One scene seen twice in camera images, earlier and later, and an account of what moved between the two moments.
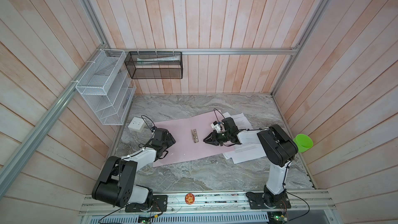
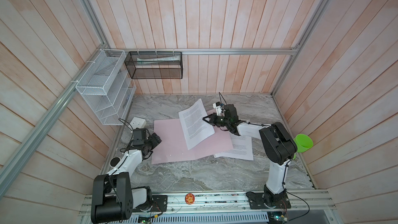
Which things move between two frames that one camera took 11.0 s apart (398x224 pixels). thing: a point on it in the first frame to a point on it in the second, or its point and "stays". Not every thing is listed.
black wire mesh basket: (155, 65) stays
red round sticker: (189, 198) stays
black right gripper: (213, 138) to (212, 121)
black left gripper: (170, 139) to (155, 140)
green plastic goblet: (303, 142) stays
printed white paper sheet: (244, 152) to (196, 129)
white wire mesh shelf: (107, 85) stays
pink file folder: (189, 133) stays
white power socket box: (137, 124) stays
